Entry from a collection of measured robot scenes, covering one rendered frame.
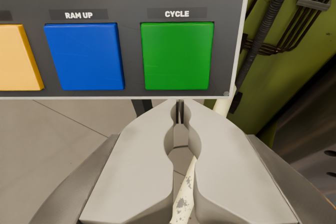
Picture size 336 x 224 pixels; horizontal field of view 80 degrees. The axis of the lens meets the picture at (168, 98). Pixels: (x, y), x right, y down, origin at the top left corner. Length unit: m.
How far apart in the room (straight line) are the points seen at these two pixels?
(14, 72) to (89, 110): 1.16
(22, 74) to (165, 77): 0.16
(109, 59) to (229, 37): 0.13
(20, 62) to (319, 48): 0.56
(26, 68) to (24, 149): 1.26
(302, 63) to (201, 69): 0.41
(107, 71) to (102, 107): 1.18
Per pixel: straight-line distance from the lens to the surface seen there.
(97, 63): 0.24
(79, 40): 0.24
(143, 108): 0.56
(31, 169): 1.45
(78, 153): 1.34
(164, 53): 0.22
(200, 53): 0.22
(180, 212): 0.54
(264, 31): 0.53
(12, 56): 0.28
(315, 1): 0.49
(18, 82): 0.30
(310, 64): 0.61
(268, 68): 0.63
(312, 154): 0.55
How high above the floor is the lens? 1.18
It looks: 59 degrees down
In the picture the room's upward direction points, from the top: 3 degrees counter-clockwise
